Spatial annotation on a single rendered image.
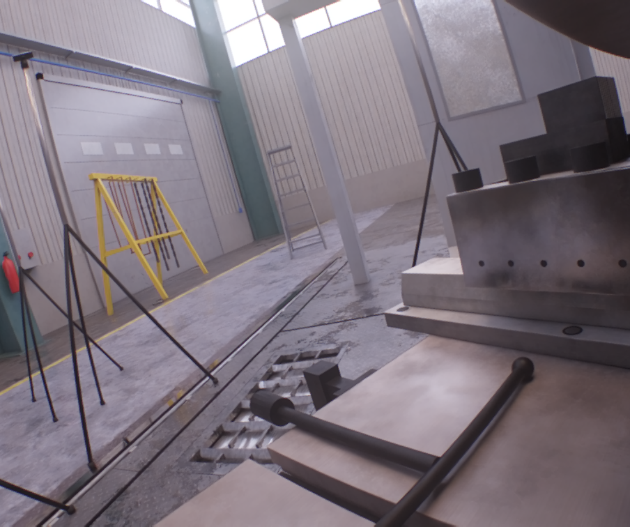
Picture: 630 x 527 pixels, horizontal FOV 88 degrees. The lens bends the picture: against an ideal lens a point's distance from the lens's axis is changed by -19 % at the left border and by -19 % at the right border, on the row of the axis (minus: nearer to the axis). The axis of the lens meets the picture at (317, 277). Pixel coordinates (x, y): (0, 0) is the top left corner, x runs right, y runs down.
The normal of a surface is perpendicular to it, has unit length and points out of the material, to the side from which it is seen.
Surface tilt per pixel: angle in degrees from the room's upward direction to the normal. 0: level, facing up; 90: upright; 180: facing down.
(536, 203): 90
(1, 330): 90
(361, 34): 90
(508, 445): 0
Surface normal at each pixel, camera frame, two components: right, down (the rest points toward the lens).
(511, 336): -0.82, 0.33
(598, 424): -0.27, -0.94
